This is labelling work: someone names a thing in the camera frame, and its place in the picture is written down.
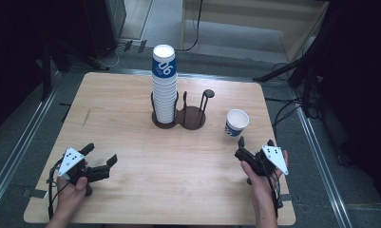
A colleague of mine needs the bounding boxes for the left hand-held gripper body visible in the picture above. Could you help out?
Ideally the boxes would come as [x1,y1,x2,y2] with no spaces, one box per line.
[56,146,111,198]

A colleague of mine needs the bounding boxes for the dark wooden cup holder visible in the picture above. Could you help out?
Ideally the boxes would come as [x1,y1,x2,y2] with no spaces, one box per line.
[150,88,216,131]

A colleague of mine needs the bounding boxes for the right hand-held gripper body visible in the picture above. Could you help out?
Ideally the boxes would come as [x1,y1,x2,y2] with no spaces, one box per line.
[235,145,290,178]

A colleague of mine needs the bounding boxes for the blue and white paper cup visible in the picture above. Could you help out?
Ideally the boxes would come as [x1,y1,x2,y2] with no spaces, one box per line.
[224,108,251,138]

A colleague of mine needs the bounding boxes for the black floor cables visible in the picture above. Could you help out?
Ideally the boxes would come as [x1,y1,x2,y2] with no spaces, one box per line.
[265,96,306,127]

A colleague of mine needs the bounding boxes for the stack of white paper cups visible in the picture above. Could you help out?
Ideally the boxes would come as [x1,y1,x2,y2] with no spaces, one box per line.
[151,44,179,124]

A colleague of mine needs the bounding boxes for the right hand-held gripper cable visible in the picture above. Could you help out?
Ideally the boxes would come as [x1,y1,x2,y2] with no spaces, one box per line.
[267,170,285,219]

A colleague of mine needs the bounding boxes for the left hand-held gripper cable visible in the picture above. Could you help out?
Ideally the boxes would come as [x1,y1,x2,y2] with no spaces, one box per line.
[46,160,69,220]

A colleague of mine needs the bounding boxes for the hand-held gripper cable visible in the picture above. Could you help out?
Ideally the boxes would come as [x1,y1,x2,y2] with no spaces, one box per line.
[46,160,69,220]
[267,170,285,219]

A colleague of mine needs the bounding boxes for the black metal stand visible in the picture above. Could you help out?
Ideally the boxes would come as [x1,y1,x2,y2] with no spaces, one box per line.
[40,41,53,102]

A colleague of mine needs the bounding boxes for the black hanging cable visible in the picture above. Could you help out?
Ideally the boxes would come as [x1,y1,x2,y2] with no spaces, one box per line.
[181,0,204,52]

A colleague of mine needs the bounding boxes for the aluminium floor rail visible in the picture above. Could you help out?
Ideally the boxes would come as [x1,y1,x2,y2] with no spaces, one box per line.
[294,98,353,228]
[0,88,59,207]

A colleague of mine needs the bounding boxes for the grey tape strip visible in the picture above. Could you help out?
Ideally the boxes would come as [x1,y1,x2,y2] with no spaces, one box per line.
[21,188,48,200]

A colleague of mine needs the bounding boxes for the light wooden cabinet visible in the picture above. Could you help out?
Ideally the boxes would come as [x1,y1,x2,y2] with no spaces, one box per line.
[180,0,330,63]

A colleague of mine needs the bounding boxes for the person's left hand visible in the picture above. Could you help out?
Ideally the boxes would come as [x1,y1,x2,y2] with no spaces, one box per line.
[56,176,88,207]

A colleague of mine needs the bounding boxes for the white floor cable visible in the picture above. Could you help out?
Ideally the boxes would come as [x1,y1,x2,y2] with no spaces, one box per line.
[105,43,129,69]

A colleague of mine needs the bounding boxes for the black tripod stand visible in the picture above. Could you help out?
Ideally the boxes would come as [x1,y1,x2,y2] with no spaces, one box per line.
[253,51,319,84]

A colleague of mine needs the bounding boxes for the person's right hand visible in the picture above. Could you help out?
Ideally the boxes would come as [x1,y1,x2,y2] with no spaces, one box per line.
[240,161,286,196]

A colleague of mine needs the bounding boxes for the dark cabinet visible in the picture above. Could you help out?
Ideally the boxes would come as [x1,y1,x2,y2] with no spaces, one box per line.
[83,0,127,61]

